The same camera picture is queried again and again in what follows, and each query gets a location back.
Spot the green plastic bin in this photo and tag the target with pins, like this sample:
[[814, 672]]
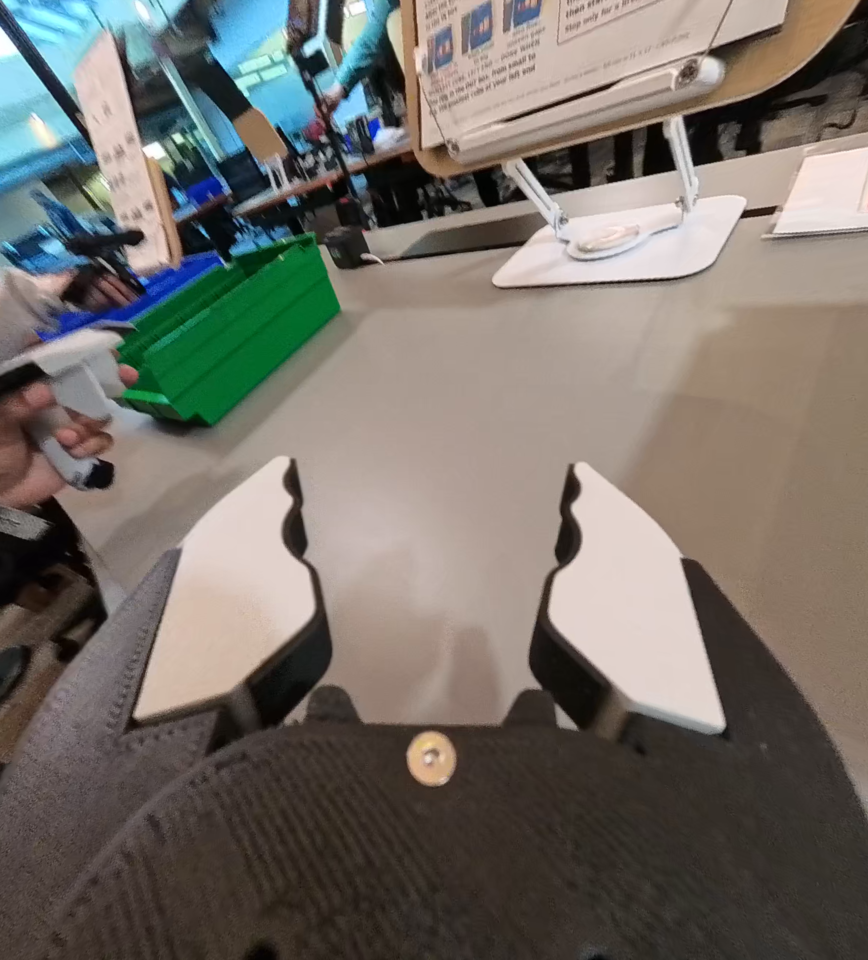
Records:
[[254, 337]]

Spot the standing instruction board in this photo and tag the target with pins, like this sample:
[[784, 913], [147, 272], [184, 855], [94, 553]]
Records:
[[115, 150]]

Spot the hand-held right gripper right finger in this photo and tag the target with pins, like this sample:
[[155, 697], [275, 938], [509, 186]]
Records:
[[621, 600]]

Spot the blue plastic bin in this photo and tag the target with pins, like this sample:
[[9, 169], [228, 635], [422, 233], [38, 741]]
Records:
[[179, 277]]

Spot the laminated paper sheet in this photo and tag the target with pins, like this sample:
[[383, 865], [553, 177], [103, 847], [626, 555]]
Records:
[[839, 187]]

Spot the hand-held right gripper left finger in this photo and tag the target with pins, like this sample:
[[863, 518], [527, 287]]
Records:
[[231, 600]]

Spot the black charger box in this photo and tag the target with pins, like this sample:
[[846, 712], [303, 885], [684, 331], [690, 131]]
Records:
[[345, 247]]

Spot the instruction poster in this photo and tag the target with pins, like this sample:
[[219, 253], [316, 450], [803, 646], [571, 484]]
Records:
[[494, 90]]

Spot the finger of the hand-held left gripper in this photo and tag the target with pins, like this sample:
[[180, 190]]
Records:
[[66, 349]]

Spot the long wooden table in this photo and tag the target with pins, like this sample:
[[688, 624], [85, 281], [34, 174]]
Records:
[[291, 196]]

